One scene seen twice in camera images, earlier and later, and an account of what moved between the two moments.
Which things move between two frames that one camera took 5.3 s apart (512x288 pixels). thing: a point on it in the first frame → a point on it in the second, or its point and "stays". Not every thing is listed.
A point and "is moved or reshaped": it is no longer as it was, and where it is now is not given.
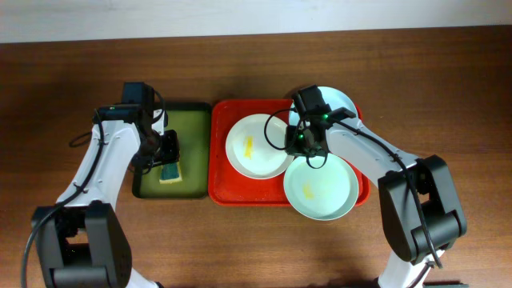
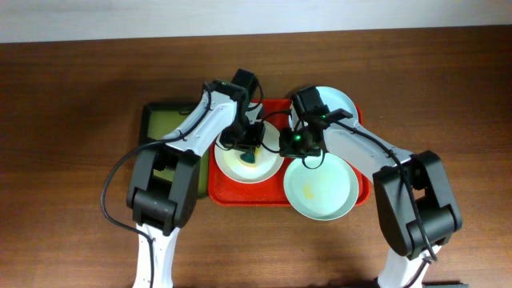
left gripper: (169, 150) → (248, 145)
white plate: (256, 148) is moved or reshaped
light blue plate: (335, 99) stays
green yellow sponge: (170, 173) is moved or reshaped
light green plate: (322, 194) stays
